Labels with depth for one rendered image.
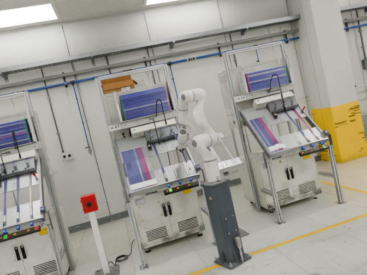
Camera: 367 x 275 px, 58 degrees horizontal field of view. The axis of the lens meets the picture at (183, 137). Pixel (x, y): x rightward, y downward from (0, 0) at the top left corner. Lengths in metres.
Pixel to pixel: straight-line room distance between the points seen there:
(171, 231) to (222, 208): 0.94
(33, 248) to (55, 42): 2.91
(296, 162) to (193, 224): 1.37
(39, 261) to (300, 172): 2.90
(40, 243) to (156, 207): 1.16
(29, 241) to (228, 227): 1.90
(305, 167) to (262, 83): 1.08
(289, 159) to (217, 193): 1.39
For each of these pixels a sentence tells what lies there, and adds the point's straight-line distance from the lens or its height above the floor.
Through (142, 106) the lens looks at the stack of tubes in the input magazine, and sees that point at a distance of 3.52.
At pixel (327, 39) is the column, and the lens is 5.75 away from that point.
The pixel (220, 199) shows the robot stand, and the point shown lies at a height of 0.57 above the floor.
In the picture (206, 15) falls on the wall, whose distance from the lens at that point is 5.53.
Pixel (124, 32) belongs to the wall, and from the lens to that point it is 5.22.
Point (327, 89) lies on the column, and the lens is 5.61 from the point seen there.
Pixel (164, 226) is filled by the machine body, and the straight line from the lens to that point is 3.54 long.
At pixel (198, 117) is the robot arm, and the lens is 2.71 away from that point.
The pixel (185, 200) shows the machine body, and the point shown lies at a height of 0.43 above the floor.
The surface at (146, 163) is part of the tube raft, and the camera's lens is 3.28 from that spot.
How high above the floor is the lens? 1.32
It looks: 4 degrees down
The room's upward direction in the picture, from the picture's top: 13 degrees counter-clockwise
